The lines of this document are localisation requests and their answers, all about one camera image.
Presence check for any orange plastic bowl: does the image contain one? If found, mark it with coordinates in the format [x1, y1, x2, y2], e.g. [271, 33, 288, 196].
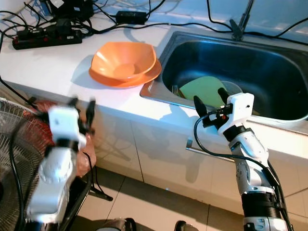
[90, 41, 158, 82]

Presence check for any white kitchen cabinet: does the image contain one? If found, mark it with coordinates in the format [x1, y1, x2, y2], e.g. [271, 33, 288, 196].
[0, 82, 308, 217]

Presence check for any clear plastic bowl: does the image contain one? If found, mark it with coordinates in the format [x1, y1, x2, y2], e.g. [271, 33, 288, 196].
[224, 80, 244, 95]

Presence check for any green plastic plate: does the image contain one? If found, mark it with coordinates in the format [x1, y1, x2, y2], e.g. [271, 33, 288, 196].
[178, 76, 227, 109]

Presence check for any stainless steel sink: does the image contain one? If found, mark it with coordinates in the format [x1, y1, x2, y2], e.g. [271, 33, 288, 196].
[140, 31, 308, 128]

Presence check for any orange plastic plate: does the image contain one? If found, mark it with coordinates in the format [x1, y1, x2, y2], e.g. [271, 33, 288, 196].
[89, 60, 162, 88]

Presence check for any dark metal faucet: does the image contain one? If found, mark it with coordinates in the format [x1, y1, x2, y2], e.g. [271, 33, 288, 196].
[231, 0, 256, 40]

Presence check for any black power strip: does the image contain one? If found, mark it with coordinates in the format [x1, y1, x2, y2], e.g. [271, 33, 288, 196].
[12, 25, 83, 50]

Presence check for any black charger block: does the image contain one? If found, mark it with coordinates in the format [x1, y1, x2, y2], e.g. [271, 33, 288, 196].
[46, 0, 92, 21]

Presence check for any black power adapter brick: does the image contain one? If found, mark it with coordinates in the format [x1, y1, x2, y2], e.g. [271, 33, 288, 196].
[115, 11, 148, 25]

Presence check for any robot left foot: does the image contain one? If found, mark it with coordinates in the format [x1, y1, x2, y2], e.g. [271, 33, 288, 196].
[96, 218, 138, 231]

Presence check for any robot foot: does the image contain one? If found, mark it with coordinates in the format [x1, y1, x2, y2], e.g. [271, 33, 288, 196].
[173, 220, 200, 231]
[96, 218, 138, 231]

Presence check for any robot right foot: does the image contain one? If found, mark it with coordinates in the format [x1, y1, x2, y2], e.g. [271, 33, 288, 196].
[173, 220, 200, 231]

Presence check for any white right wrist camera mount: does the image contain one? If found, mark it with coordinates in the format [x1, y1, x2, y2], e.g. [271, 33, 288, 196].
[217, 92, 255, 136]

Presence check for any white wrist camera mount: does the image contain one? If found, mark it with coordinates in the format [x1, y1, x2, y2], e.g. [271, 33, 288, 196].
[217, 92, 255, 136]
[48, 105, 88, 152]

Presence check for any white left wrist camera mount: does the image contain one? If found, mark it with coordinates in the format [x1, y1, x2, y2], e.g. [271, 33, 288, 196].
[48, 105, 88, 152]

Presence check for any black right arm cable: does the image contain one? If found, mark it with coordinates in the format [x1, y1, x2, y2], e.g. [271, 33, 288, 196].
[192, 115, 294, 231]

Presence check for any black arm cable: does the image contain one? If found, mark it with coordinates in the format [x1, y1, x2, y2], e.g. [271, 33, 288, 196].
[10, 125, 51, 231]
[192, 115, 294, 231]

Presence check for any metal cabinet bar handle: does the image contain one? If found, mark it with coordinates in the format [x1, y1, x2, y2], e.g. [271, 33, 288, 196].
[185, 138, 239, 162]

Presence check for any wire grille standing fan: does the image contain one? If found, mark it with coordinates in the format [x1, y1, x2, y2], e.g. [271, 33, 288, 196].
[0, 99, 114, 231]

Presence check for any black counter power cable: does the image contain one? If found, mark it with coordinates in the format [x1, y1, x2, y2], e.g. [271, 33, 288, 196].
[147, 20, 308, 43]

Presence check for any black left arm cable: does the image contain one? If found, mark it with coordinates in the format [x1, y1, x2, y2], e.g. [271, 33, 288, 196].
[10, 125, 51, 231]

